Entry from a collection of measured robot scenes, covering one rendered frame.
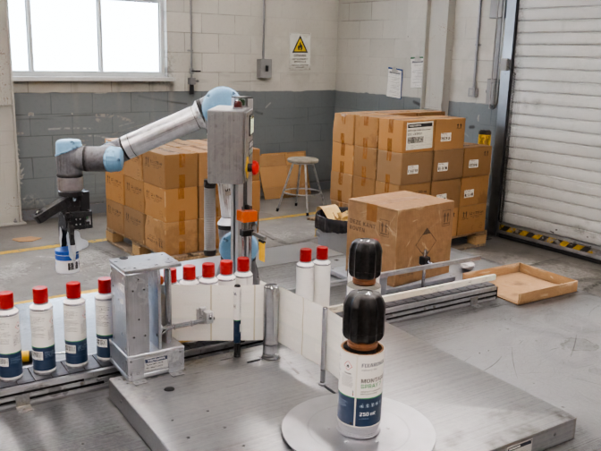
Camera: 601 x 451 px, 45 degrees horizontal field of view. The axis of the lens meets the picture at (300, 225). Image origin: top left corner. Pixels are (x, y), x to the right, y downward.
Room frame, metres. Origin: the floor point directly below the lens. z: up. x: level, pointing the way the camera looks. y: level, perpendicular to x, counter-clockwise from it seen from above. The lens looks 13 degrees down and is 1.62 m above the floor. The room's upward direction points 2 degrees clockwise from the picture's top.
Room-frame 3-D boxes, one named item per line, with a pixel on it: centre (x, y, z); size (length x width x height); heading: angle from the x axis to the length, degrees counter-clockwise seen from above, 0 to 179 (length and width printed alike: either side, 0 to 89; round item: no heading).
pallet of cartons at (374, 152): (6.20, -0.94, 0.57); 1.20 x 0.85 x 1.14; 128
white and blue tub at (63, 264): (2.13, 0.71, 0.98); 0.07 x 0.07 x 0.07
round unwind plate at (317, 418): (1.32, -0.13, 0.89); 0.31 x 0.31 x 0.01
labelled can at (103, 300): (1.65, 0.46, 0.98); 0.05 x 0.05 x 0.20
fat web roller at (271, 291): (1.68, 0.07, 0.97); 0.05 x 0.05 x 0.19
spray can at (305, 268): (1.97, -0.02, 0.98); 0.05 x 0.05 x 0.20
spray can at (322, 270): (1.99, -0.06, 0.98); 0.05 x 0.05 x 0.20
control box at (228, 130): (1.93, 0.19, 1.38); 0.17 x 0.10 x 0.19; 178
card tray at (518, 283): (2.46, -0.78, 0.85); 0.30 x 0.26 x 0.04; 123
